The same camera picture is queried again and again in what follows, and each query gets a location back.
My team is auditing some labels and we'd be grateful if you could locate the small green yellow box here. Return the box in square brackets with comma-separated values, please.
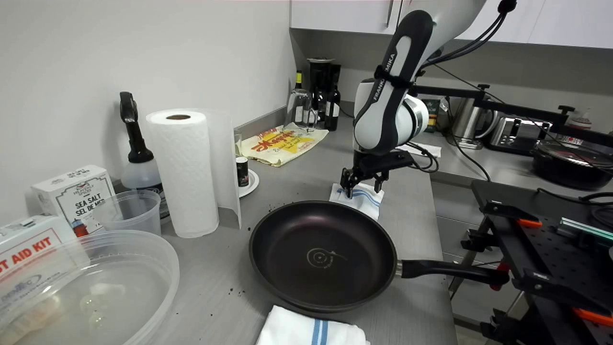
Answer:
[426, 95, 449, 133]

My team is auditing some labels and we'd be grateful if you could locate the small condiment bottle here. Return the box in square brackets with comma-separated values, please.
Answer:
[285, 72, 319, 127]

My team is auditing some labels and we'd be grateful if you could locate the small white blue-striped towel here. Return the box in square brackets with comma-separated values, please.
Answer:
[254, 303, 371, 345]

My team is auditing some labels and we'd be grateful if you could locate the spray bottle with black trigger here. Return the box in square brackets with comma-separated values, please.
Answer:
[116, 91, 160, 190]

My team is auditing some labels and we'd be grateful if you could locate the black perforated breadboard table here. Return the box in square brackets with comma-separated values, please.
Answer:
[470, 181, 613, 345]

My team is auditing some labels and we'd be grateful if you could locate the white wall cabinet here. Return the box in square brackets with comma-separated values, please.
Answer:
[288, 0, 613, 52]

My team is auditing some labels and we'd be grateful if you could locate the silver toaster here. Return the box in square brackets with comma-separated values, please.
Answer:
[486, 114, 553, 156]

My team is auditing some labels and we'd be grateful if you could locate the white paper towel roll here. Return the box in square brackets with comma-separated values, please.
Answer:
[143, 108, 219, 240]

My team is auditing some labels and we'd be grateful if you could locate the clear plastic bowl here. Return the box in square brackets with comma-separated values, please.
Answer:
[0, 229, 181, 345]

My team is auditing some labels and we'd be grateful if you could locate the yellow printed bag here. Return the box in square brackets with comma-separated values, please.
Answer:
[235, 123, 331, 169]

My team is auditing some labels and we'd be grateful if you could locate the folded white cloth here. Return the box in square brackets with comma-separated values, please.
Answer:
[409, 142, 444, 162]

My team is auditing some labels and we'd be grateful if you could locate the white flat bar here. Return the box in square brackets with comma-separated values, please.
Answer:
[559, 215, 613, 244]

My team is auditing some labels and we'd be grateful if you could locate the spice jar with dark label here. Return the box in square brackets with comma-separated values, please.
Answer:
[233, 156, 250, 190]

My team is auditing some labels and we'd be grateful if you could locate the black coffee machine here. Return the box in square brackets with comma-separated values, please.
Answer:
[304, 56, 342, 133]

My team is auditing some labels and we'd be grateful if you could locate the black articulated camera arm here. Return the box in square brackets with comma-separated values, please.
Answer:
[407, 83, 613, 146]

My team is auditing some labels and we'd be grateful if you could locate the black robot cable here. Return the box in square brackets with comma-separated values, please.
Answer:
[417, 0, 518, 73]

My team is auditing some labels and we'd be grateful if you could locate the white first aid kit box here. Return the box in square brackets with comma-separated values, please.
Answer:
[0, 215, 91, 309]

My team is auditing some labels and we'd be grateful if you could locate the round white tray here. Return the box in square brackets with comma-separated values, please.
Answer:
[235, 167, 262, 200]

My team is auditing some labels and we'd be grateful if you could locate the black clamp with orange handle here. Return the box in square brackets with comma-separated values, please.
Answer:
[480, 275, 613, 345]
[457, 198, 551, 257]

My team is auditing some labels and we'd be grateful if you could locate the silver metal pot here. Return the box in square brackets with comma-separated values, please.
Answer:
[449, 98, 495, 146]

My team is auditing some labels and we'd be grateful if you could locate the black cooking pot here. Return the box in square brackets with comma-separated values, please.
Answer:
[532, 137, 613, 192]

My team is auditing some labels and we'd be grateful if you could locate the black frying pan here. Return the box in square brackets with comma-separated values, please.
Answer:
[246, 200, 513, 315]

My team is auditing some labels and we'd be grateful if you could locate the white printed cardboard box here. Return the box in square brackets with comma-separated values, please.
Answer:
[28, 164, 122, 236]

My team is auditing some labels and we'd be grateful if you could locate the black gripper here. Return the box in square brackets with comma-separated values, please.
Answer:
[338, 148, 417, 198]

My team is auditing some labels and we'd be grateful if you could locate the clear plastic cup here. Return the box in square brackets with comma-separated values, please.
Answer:
[103, 188, 162, 238]

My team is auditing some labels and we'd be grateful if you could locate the large white blue-striped towel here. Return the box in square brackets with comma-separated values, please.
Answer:
[327, 181, 386, 221]

